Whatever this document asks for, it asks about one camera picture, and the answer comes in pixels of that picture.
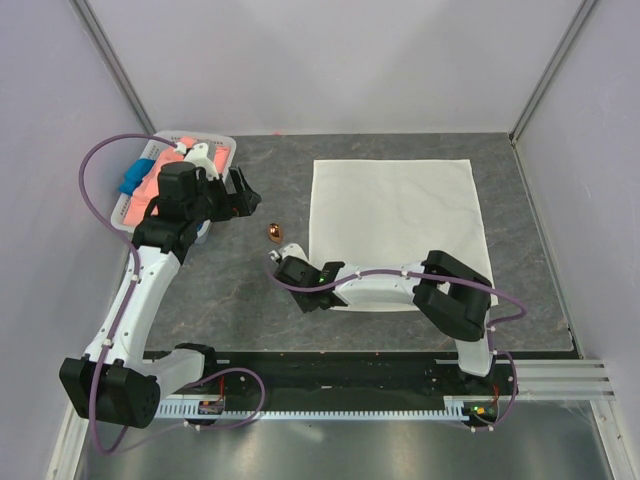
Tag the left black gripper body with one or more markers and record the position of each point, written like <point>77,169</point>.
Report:
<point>223,206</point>

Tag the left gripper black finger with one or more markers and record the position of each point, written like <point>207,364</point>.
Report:
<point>250,198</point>
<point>239,187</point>

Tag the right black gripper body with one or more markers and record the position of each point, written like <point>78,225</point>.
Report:
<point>303,301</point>

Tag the copper spoon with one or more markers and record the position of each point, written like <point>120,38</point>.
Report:
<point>274,233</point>

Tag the white cloth napkin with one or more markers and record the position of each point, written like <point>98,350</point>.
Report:
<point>389,213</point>

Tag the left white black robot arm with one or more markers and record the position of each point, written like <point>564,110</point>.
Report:
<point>112,382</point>

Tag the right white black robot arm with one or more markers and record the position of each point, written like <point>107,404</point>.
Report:
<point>455,298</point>

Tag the pink cloth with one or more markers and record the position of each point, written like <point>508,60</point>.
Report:
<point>150,185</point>

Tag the white plastic basket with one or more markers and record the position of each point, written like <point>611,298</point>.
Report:
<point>140,165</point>

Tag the blue cloth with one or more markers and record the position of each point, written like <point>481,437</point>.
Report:
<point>134,176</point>

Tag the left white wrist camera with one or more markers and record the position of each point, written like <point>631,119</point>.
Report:
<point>212,159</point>

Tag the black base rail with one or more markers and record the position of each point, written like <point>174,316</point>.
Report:
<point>356,379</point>

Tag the white slotted cable duct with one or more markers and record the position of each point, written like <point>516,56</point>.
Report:
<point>192,408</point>

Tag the left aluminium frame post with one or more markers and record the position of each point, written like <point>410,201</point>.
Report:
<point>108,54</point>

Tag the aluminium frame post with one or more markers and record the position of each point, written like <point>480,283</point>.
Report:
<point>561,52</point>
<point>108,54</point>

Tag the right aluminium frame post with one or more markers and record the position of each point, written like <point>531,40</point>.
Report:
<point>561,52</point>

